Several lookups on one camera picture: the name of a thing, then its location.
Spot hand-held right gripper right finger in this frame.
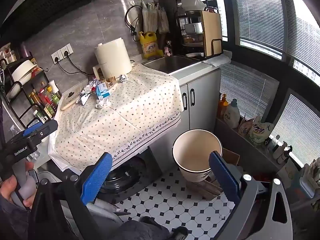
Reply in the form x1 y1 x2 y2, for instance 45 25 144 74
209 151 293 240

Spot window blind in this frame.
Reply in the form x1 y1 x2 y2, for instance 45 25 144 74
231 0 285 55
220 62 279 128
269 94 320 160

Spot white plastic container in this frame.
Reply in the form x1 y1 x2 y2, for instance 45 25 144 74
180 0 207 12

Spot steel sink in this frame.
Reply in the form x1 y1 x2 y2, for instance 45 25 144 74
144 55 200 74

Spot pump dispenser bottle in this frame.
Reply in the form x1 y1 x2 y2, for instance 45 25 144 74
272 141 293 165

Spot floral tablecloth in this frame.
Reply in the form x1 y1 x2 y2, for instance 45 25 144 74
49 64 185 173

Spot crumpled brown paper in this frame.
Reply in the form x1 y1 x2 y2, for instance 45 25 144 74
101 76 118 89

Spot flat light wooden board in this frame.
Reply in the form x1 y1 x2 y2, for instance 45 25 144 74
61 90 87 111

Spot cream electric kettle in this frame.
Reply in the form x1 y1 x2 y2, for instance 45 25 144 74
93 38 133 79

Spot black dish rack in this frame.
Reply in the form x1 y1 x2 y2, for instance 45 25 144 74
175 0 224 58

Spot cream trash bin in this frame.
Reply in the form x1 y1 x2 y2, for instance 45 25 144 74
172 129 223 183

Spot black slipper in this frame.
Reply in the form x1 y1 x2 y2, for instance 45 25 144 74
170 226 189 240
140 216 160 227

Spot white bowl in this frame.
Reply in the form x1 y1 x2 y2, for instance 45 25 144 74
11 59 37 84

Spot wall power outlets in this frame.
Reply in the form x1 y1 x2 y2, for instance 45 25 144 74
51 44 74 63

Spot orange bottle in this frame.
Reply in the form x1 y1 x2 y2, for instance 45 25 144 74
217 94 229 118

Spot coiled black cable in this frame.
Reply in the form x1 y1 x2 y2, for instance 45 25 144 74
124 5 142 42

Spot washing machine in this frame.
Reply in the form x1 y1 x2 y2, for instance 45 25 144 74
97 146 164 205

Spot grey low ledge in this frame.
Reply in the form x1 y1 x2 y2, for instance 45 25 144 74
215 117 295 173

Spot row of condiment bottles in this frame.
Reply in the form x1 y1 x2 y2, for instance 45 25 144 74
27 80 63 123

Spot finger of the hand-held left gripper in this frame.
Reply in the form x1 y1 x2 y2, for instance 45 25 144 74
22 119 59 140

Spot white paper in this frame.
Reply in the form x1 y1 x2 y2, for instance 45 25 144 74
79 85 97 95

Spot cardboard box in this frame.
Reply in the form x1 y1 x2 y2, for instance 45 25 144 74
221 148 241 167

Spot person's left hand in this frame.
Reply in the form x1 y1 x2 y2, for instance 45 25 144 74
0 175 33 209

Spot small pink figurine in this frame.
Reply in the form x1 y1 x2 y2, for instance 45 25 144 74
164 40 174 57

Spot white laundry detergent bottle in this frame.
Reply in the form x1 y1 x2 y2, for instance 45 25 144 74
223 99 240 129

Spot green white refill pouch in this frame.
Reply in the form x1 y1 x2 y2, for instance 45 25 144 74
249 116 274 147

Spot person's left forearm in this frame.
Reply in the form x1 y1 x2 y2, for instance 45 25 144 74
0 195 38 240

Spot upright wooden cutting board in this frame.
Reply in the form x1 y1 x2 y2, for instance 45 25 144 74
201 10 224 55

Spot white kitchen cabinet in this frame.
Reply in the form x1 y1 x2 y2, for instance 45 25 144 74
172 67 222 135

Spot white dish cloth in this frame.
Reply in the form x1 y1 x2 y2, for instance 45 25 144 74
202 54 232 67

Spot yellow detergent bottle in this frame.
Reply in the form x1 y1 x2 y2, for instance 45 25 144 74
139 31 164 60

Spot blue and white box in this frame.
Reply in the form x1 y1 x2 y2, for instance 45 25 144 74
96 84 111 100

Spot black power cable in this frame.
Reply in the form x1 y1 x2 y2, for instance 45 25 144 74
56 55 94 77

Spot beige refill pouch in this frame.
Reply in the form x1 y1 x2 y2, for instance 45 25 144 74
237 116 255 137

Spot black spice rack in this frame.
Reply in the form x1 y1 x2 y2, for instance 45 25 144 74
0 52 63 128

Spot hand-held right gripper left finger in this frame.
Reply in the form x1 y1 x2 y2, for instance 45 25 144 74
27 152 113 240

